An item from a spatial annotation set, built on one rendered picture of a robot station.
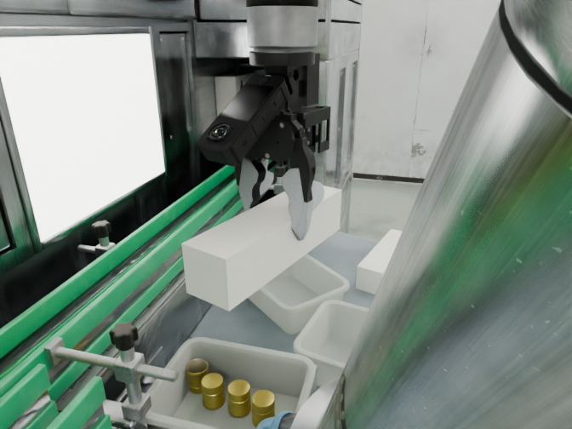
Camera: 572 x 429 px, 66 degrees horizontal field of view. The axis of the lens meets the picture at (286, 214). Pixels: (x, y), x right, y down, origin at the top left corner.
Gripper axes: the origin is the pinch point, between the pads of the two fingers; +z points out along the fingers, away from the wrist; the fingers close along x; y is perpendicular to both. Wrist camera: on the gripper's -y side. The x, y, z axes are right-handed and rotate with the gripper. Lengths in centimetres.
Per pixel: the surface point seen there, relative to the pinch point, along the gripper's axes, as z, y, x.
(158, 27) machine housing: -22, 36, 59
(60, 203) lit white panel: 5.1, -3.6, 42.1
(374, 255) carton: 28, 50, 6
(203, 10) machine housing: -27, 54, 61
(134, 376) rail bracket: 14.1, -17.2, 7.0
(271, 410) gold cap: 29.2, -1.1, -0.1
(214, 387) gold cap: 28.0, -3.3, 9.0
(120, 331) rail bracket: 8.4, -17.2, 8.4
